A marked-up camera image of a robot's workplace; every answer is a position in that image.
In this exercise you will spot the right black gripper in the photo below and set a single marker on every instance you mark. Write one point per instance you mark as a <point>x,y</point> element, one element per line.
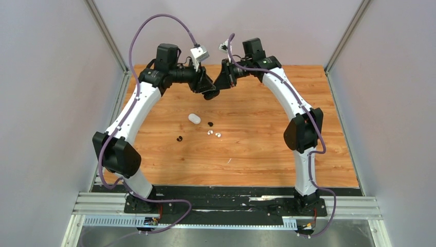
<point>227,78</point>

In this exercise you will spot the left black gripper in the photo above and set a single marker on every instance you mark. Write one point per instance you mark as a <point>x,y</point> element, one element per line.
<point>202,82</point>

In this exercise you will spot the black charging case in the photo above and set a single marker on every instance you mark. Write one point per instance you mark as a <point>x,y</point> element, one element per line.
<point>209,95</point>

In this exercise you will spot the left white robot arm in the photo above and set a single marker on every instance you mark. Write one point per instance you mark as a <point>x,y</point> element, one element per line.
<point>114,147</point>

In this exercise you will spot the white charging case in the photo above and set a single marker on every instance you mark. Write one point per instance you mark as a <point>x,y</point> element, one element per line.
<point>195,119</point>

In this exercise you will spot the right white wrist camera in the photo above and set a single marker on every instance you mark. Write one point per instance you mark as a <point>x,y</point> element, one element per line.
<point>223,47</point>

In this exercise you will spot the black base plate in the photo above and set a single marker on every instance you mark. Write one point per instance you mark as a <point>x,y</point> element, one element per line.
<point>222,205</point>

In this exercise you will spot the aluminium frame rail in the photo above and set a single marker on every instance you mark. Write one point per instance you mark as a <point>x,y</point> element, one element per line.
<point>107,209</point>

